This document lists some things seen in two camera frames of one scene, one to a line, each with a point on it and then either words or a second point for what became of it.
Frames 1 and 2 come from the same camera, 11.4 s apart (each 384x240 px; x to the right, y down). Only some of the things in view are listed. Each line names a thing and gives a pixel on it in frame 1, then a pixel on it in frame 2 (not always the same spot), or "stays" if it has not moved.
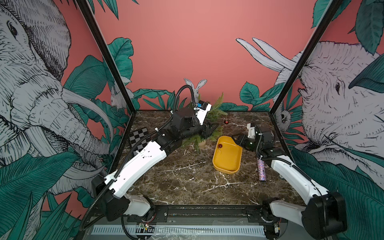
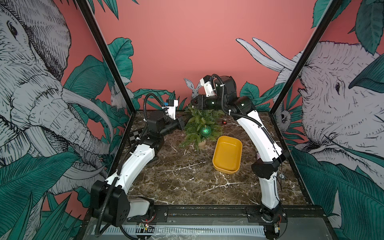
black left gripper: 206,131 → 179,123
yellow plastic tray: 227,155 stays
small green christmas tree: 214,131 stays
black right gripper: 241,140 → 203,100
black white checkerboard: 135,136 stays
